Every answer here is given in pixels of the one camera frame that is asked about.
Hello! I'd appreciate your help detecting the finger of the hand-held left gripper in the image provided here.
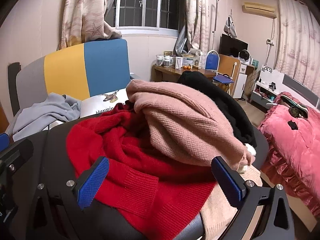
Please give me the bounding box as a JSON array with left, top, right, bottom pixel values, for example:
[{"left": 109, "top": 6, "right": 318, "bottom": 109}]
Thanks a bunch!
[{"left": 0, "top": 132, "right": 34, "bottom": 172}]

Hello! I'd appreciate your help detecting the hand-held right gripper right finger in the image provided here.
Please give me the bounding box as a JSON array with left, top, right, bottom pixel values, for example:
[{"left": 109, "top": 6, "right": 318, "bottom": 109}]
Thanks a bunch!
[{"left": 211, "top": 156, "right": 295, "bottom": 240}]

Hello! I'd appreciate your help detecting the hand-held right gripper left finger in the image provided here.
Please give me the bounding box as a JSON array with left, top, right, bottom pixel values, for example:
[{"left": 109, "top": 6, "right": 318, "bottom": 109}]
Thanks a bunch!
[{"left": 25, "top": 156, "right": 110, "bottom": 240}]

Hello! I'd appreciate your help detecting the red knit sweater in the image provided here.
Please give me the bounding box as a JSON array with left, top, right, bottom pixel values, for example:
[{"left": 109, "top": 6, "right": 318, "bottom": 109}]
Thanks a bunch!
[{"left": 66, "top": 101, "right": 218, "bottom": 238}]

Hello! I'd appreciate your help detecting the pink knit sweater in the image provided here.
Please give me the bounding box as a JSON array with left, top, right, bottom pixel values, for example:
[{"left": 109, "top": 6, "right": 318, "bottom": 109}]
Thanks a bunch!
[{"left": 126, "top": 79, "right": 263, "bottom": 240}]

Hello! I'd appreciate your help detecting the black knit sweater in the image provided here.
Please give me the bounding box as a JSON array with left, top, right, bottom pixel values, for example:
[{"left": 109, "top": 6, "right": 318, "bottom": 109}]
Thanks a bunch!
[{"left": 177, "top": 71, "right": 257, "bottom": 148}]

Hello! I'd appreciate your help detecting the light grey garment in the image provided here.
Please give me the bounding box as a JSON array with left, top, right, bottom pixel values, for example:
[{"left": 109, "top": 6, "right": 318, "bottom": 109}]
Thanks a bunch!
[{"left": 5, "top": 92, "right": 83, "bottom": 142}]

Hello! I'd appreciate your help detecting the pink quilt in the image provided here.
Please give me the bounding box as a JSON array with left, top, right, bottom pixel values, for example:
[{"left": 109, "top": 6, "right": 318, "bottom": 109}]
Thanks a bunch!
[{"left": 257, "top": 92, "right": 320, "bottom": 218}]

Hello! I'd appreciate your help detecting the white bedside cabinet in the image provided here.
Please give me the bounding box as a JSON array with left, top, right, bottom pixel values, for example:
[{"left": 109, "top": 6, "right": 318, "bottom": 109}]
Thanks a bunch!
[{"left": 250, "top": 79, "right": 278, "bottom": 110}]

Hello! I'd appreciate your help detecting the grey yellow blue chair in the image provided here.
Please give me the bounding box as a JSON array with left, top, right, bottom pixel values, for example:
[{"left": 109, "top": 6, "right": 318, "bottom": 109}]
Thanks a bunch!
[{"left": 7, "top": 39, "right": 140, "bottom": 120}]

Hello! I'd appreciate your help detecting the dark patterned cloth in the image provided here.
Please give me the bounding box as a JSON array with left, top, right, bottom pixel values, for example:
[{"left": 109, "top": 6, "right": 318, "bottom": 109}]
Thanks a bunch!
[{"left": 280, "top": 94, "right": 309, "bottom": 119}]

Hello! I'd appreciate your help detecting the wooden board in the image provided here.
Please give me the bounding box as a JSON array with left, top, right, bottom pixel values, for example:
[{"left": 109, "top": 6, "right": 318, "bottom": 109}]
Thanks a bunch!
[{"left": 216, "top": 54, "right": 242, "bottom": 97}]

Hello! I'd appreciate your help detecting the white grey headboard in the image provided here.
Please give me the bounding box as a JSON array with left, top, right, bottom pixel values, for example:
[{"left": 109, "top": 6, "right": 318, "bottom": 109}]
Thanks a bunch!
[{"left": 257, "top": 64, "right": 318, "bottom": 100}]

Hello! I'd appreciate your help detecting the blue folding chair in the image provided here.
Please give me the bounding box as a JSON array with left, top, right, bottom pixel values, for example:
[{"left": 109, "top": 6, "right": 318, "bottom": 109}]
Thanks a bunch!
[{"left": 205, "top": 50, "right": 235, "bottom": 95}]

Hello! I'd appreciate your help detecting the wooden desk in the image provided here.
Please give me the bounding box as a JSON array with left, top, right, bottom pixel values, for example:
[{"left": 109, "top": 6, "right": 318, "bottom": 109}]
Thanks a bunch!
[{"left": 152, "top": 64, "right": 218, "bottom": 83}]

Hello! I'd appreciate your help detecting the white carton box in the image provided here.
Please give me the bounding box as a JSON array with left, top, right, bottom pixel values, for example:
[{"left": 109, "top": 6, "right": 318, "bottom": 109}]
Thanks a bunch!
[{"left": 191, "top": 49, "right": 203, "bottom": 69}]

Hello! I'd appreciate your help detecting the small round fan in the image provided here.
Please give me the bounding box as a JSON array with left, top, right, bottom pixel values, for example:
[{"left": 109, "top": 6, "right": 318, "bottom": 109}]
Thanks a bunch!
[{"left": 239, "top": 49, "right": 250, "bottom": 63}]

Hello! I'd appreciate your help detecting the white round tin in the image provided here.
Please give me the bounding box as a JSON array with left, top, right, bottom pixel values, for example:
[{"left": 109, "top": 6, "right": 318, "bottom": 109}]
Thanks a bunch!
[{"left": 182, "top": 54, "right": 195, "bottom": 68}]

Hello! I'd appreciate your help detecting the black monitor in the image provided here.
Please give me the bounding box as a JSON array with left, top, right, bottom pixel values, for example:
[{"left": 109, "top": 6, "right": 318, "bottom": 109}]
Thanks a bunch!
[{"left": 219, "top": 34, "right": 249, "bottom": 58}]

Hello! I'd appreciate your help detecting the silver plastic bag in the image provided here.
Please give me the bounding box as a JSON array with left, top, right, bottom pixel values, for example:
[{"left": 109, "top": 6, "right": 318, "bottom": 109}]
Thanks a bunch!
[{"left": 174, "top": 25, "right": 188, "bottom": 55}]

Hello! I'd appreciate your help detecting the grey hanging bag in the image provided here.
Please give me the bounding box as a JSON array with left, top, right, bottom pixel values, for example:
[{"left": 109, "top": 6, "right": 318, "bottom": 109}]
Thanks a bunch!
[{"left": 223, "top": 9, "right": 237, "bottom": 38}]

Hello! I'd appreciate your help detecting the patterned beige curtain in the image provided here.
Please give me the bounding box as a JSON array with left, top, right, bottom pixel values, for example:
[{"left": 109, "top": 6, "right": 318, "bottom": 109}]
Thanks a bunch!
[
  {"left": 185, "top": 0, "right": 213, "bottom": 53},
  {"left": 274, "top": 0, "right": 320, "bottom": 95},
  {"left": 57, "top": 0, "right": 123, "bottom": 49}
]

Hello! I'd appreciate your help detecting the metal pole stand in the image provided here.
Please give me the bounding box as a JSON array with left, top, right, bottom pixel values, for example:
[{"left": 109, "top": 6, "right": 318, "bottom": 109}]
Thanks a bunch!
[{"left": 212, "top": 0, "right": 233, "bottom": 54}]

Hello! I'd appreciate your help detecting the beige air conditioner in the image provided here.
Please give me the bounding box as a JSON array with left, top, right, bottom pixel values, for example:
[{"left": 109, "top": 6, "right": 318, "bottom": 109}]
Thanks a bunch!
[{"left": 241, "top": 2, "right": 278, "bottom": 19}]

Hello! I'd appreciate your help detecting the barred window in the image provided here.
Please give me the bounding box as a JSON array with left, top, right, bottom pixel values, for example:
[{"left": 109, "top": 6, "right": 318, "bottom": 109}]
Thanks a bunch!
[{"left": 104, "top": 0, "right": 187, "bottom": 37}]

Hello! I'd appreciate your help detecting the white wall pipe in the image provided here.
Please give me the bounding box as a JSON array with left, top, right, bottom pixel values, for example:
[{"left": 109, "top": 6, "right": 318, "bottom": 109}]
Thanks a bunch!
[{"left": 265, "top": 17, "right": 277, "bottom": 68}]

